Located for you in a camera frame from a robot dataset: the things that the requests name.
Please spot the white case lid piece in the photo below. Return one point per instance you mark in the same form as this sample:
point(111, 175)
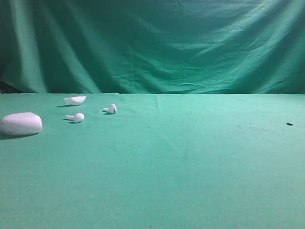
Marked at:
point(74, 101)

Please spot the green table cloth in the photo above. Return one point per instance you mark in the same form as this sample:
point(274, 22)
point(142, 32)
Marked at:
point(160, 162)

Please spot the white earbud near case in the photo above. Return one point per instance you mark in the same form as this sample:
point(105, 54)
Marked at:
point(77, 118)

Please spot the green backdrop cloth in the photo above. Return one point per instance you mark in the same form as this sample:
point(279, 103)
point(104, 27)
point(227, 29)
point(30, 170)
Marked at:
point(152, 46)

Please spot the white earbud with dark tip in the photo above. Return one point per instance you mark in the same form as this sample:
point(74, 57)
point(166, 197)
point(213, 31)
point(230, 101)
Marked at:
point(112, 109)

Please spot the white earbud charging case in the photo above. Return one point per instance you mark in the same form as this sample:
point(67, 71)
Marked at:
point(20, 124)

